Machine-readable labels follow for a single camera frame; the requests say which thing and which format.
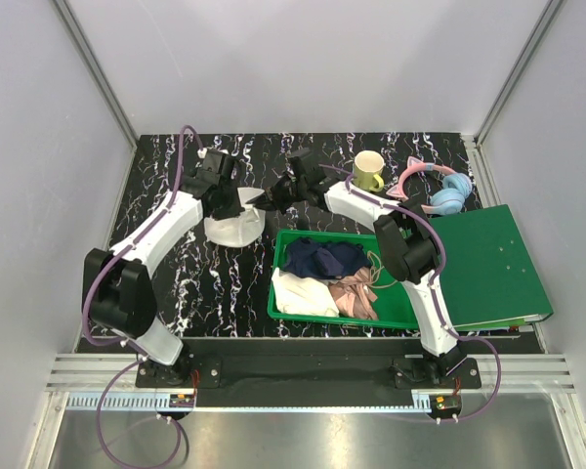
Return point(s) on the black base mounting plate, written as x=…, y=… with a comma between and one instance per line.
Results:
x=305, y=373

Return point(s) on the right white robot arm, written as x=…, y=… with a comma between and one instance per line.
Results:
x=410, y=249

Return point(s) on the pink satin garment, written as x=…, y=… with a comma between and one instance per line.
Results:
x=355, y=295

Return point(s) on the navy blue garment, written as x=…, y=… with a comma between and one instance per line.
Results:
x=306, y=257

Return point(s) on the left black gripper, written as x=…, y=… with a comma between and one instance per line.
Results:
x=231, y=211

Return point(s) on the green plastic bin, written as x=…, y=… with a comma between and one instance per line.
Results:
x=335, y=279

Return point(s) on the white mesh laundry bag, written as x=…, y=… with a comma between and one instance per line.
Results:
x=241, y=230

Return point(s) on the pink cat ear headphones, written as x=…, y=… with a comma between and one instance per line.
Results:
x=448, y=190

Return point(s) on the cream white garment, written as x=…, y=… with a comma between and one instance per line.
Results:
x=302, y=296

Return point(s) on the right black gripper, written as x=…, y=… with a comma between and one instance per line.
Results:
x=267, y=200

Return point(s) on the green ring binder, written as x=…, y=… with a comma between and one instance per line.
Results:
x=489, y=279

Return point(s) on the yellow mug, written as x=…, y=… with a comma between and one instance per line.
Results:
x=368, y=168

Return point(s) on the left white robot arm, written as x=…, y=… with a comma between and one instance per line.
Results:
x=117, y=283

